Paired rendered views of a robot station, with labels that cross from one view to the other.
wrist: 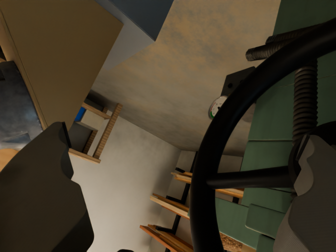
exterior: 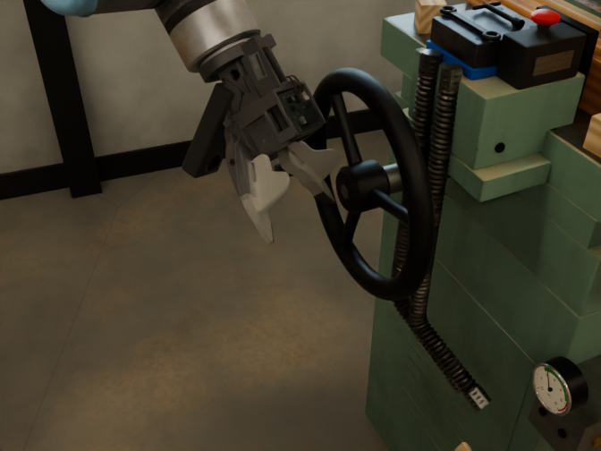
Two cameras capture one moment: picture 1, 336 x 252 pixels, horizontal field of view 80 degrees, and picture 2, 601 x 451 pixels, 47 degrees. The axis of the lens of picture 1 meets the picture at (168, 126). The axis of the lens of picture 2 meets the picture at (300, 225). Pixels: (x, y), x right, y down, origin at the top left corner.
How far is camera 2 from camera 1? 0.81 m
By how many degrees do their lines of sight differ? 105
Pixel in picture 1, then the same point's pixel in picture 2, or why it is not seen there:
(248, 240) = (588, 166)
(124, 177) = not seen: outside the picture
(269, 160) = (553, 263)
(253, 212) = (475, 191)
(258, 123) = (560, 330)
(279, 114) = (536, 319)
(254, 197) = (576, 222)
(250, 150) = (574, 295)
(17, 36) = not seen: outside the picture
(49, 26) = not seen: outside the picture
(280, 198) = (547, 207)
